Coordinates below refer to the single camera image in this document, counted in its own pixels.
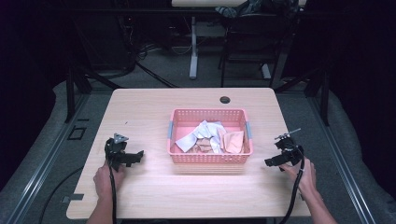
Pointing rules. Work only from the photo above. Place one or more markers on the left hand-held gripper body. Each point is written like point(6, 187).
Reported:
point(114, 148)

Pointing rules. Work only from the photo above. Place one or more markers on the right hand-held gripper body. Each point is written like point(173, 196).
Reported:
point(289, 148)

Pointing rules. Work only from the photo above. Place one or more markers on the person's left hand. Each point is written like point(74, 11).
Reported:
point(104, 182)

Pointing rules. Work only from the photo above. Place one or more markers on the person's right hand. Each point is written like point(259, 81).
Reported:
point(303, 177)

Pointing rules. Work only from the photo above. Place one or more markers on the black tape square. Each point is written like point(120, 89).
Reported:
point(76, 133)

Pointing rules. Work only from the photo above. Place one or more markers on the peach crumpled paper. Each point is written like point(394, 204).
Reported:
point(233, 141)

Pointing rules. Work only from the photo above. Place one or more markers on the pink plastic basket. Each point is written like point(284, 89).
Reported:
point(183, 121)

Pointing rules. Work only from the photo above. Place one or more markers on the black metal stand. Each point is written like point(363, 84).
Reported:
point(324, 96)
point(71, 93)

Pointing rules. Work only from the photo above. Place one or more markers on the grey tape strip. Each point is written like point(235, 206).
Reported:
point(73, 198)

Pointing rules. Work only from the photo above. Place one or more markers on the brown crumpled paper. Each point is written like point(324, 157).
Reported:
point(203, 145)

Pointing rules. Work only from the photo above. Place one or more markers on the white desk foot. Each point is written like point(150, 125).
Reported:
point(266, 71)

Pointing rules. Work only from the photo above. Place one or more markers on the black chair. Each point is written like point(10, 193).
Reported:
point(255, 34)

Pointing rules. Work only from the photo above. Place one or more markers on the white desk leg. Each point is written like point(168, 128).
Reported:
point(193, 46)

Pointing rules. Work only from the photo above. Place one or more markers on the dark cloth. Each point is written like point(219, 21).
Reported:
point(239, 7)

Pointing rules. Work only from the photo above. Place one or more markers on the aluminium floor rail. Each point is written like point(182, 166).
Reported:
point(339, 161)
point(46, 158)

